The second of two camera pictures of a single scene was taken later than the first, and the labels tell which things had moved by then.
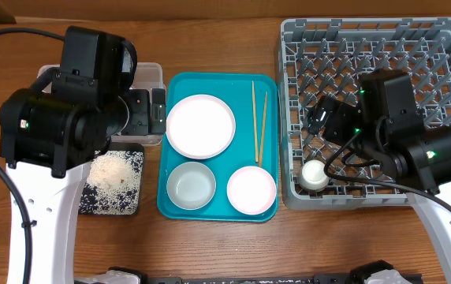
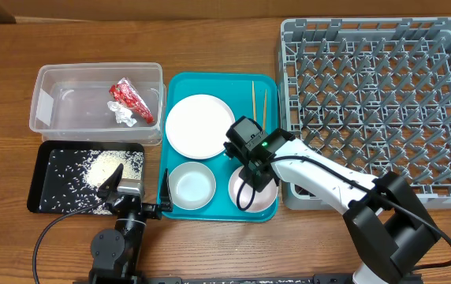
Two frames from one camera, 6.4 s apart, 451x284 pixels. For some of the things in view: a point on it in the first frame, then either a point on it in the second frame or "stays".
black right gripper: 338,110 -> 258,184
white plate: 200,126 stays
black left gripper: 141,121 -> 154,211
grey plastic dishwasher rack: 320,57 stays
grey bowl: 191,185 stays
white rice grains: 113,184 stays
